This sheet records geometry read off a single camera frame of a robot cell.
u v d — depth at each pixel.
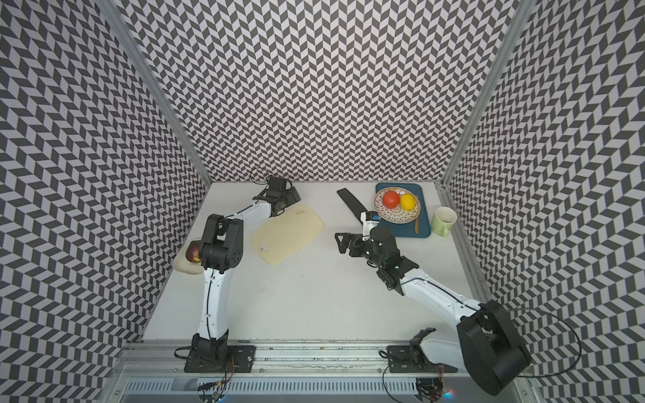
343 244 0.74
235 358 0.72
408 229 1.01
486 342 0.41
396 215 1.06
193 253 0.89
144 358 0.73
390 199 1.06
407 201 1.05
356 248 0.72
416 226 1.03
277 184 0.88
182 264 0.93
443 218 0.96
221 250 0.61
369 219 0.72
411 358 0.67
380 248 0.63
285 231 0.97
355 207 1.13
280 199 0.87
